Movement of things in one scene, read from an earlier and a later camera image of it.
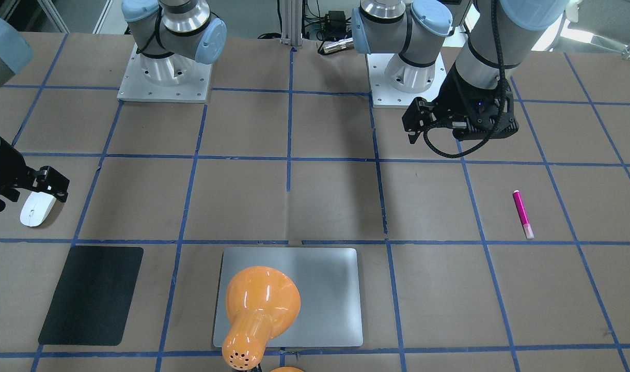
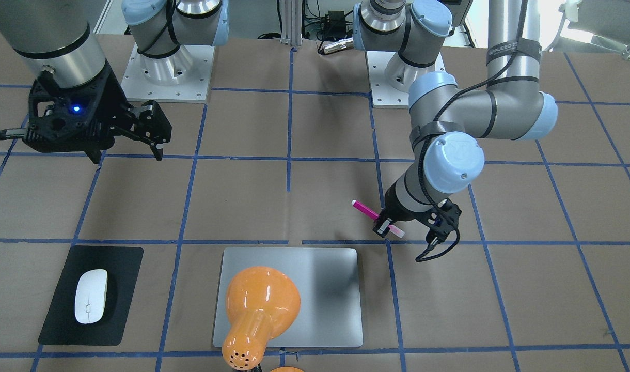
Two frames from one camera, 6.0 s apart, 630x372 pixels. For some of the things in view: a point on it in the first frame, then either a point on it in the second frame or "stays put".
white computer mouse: (36, 207) → (90, 295)
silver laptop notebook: (328, 280) stays put
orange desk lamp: (263, 303) stays put
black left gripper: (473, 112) → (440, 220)
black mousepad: (92, 300) stays put
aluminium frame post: (292, 23) stays put
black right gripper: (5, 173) → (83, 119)
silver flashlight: (345, 44) stays put
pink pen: (522, 214) → (368, 212)
